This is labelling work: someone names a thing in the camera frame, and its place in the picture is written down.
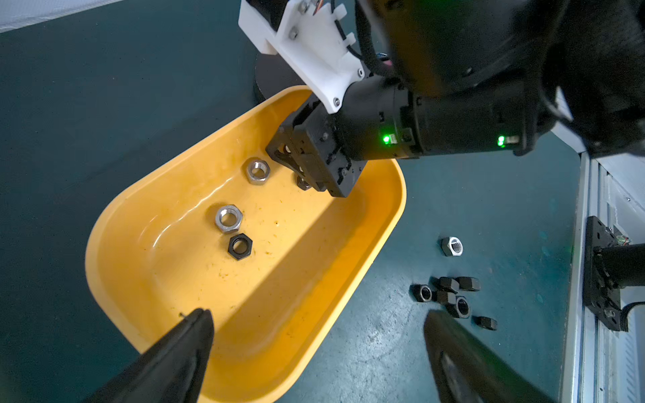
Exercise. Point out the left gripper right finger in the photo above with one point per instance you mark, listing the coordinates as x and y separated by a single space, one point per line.
465 370

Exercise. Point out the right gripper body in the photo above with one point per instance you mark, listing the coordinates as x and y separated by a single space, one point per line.
306 143

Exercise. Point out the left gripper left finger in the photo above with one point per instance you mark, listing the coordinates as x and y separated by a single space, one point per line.
171 370

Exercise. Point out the black nut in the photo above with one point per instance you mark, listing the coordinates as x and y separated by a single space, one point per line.
460 309
302 184
487 323
240 246

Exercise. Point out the black nut bottom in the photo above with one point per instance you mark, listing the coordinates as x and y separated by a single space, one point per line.
487 323

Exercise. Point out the black nut cluster four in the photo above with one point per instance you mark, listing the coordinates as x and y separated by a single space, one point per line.
469 284

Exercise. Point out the black nut cluster two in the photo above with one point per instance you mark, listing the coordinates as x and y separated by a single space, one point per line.
448 284

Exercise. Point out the yellow plastic storage box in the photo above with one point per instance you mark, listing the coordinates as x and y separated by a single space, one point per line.
274 264

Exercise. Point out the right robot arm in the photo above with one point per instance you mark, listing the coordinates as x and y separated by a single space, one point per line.
454 77

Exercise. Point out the black nut cluster three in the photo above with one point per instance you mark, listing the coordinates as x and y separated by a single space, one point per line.
445 298

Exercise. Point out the brown metal cup stand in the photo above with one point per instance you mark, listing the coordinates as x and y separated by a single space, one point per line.
272 75

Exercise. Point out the black nut cluster one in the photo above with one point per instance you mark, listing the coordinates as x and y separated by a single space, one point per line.
422 293

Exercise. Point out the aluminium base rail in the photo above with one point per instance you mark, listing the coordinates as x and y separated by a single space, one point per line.
604 343

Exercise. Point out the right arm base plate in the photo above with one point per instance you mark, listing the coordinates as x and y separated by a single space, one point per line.
601 294

